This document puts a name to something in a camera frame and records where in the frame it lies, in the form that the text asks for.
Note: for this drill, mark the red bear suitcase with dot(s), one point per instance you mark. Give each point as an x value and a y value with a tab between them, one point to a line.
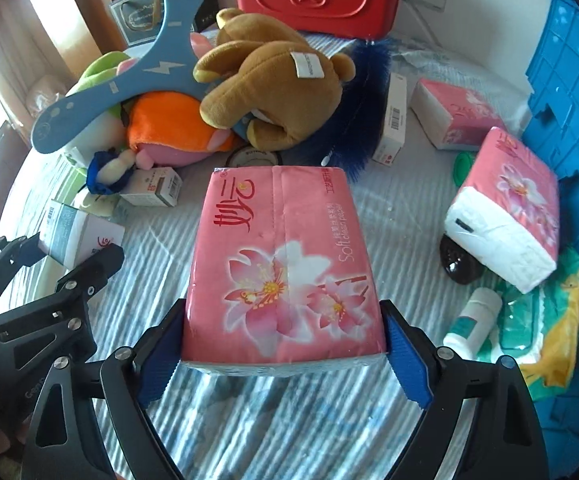
319	0

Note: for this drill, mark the white pill bottle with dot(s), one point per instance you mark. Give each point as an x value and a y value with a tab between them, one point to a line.
472	320

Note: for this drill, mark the green plush toy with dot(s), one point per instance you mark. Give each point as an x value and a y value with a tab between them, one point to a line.
99	67

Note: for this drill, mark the small green plastic item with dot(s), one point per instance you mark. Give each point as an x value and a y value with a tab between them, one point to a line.
462	167

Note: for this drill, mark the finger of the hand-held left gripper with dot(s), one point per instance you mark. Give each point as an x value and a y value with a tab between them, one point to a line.
94	265
12	252

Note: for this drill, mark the wooden headboard frame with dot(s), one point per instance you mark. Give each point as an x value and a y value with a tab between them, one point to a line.
54	10

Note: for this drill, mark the green and white box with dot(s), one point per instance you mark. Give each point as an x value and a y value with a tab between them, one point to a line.
74	187

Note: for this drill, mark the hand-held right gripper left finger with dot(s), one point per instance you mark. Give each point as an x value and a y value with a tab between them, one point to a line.
157	360

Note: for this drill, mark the orange plush toy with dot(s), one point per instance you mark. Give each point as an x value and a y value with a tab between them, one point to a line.
169	120

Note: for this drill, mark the pink floral tissue pack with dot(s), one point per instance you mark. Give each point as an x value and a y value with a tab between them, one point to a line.
279	260
457	110
514	195

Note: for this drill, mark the small blue white doll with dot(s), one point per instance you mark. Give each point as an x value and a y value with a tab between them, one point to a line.
107	172

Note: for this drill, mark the long white carton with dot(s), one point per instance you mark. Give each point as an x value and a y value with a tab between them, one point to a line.
393	115

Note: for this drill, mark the dark round bottle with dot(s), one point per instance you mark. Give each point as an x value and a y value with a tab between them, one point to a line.
457	262

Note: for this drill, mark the blue feather duster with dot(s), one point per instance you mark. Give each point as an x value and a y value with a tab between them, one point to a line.
364	105

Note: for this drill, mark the clear crumpled plastic bag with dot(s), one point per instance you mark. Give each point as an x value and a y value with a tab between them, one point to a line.
419	57

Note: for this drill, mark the brown teddy bear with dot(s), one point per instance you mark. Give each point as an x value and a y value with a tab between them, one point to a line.
269	75

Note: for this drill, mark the green yellow wet wipes pack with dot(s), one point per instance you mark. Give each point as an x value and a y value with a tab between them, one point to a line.
554	320

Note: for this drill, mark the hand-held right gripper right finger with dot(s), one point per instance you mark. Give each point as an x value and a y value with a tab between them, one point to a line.
409	360

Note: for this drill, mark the black gift box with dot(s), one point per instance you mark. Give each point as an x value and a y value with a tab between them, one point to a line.
134	15

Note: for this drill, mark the blue boomerang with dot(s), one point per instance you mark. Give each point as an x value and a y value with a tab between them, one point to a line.
154	67

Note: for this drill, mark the small white medicine box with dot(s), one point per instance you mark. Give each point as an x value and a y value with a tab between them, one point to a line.
154	185

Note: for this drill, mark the blue plastic crate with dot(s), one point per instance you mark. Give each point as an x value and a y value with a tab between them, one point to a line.
569	110

